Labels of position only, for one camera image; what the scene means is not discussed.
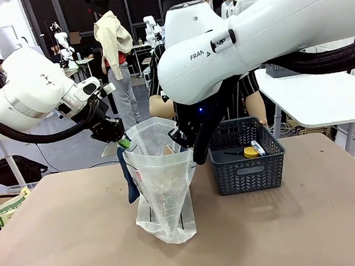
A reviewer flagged translucent white plastic shopping bag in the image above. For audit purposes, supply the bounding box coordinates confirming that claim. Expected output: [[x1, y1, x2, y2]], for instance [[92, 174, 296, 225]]
[[114, 112, 205, 250]]

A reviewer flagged mannequin with cream sweater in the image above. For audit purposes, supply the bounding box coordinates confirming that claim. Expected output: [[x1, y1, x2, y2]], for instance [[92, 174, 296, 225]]
[[84, 0, 143, 135]]

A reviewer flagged person's right forearm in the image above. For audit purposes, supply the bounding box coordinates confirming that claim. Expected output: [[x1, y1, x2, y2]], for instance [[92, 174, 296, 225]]
[[147, 94, 177, 122]]

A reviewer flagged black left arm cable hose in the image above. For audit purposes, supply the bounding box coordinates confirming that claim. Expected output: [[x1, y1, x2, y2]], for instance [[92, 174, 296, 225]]
[[0, 96, 104, 149]]

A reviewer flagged small grey mesh basket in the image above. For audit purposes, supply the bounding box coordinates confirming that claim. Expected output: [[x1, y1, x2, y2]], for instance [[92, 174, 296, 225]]
[[264, 59, 302, 80]]

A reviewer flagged green white paper sack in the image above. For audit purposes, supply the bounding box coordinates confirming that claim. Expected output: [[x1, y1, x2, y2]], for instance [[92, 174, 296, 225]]
[[0, 185, 35, 228]]

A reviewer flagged dark grey plastic basket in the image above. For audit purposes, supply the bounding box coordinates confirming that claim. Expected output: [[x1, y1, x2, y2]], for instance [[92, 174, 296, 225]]
[[205, 113, 291, 197]]

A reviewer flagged white table leg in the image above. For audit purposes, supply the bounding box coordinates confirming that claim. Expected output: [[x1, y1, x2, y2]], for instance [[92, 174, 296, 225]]
[[0, 136, 28, 188]]

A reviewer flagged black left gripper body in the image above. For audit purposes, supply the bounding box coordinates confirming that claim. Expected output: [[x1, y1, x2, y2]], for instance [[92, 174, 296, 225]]
[[88, 114, 127, 146]]

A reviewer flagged person's left forearm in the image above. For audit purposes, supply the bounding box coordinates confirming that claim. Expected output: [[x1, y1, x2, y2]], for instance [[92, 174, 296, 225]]
[[244, 90, 268, 125]]

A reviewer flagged yellow round tape roll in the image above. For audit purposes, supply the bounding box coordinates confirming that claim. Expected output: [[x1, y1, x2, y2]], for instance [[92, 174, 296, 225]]
[[243, 145, 260, 160]]

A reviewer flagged person in striped black shirt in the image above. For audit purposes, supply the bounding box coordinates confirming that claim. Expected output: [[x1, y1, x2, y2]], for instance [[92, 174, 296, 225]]
[[138, 0, 263, 131]]

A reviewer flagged black duffel bag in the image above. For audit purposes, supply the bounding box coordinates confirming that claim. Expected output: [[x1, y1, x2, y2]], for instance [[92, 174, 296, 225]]
[[0, 152, 50, 188]]

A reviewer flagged white blue tube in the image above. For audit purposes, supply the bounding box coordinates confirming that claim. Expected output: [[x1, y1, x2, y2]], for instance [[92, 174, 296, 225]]
[[250, 138, 267, 157]]

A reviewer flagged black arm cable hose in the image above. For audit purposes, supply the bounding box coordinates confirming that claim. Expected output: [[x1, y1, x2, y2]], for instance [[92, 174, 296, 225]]
[[0, 96, 104, 149], [181, 36, 355, 167]]

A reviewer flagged white cable bundle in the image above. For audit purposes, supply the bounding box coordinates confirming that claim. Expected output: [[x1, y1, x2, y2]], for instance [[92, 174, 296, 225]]
[[268, 121, 292, 136]]

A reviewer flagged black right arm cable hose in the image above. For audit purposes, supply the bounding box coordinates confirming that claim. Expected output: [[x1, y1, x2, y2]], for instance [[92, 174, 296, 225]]
[[181, 36, 355, 167]]

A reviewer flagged white side table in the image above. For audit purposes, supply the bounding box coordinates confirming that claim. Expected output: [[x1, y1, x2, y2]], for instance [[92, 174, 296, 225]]
[[253, 59, 355, 163]]

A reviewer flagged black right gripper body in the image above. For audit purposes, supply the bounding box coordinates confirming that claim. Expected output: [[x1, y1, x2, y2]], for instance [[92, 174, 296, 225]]
[[164, 98, 227, 151]]

